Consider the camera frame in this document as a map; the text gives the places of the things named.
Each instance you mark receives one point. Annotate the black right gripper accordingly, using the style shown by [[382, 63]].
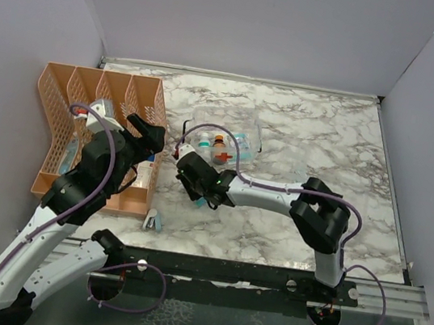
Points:
[[191, 195]]

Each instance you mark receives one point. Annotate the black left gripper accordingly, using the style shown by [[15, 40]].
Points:
[[152, 141]]

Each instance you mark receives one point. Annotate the cotton swab pack teal header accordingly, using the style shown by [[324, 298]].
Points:
[[200, 202]]

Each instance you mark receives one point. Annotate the white gauze pouch blue print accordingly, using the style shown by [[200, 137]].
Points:
[[144, 173]]

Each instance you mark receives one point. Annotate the white disinfectant bottle green label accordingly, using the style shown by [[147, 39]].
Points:
[[204, 141]]

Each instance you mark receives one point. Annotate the brown bottle orange cap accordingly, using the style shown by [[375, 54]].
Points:
[[218, 144]]

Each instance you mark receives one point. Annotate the clear plastic medicine box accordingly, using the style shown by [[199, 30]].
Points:
[[226, 121]]

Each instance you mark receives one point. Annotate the small items pack teal header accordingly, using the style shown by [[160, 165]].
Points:
[[244, 146]]

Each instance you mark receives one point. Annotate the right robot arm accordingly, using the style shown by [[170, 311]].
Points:
[[320, 215]]

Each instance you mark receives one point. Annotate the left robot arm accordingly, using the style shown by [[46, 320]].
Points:
[[25, 282]]

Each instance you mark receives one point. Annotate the white teal thermometer case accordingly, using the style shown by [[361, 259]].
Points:
[[152, 221]]

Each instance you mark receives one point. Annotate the blue item in organizer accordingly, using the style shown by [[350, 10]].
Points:
[[68, 155]]

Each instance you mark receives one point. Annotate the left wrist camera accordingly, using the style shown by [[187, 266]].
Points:
[[104, 108]]

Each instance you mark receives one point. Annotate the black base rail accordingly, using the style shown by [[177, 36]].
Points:
[[214, 282]]

